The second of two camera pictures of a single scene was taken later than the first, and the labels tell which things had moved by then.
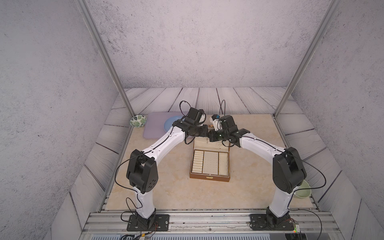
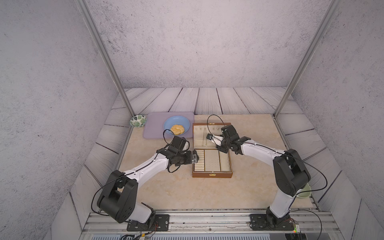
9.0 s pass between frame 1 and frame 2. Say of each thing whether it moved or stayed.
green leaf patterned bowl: stayed
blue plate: stayed
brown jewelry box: stayed
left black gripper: moved
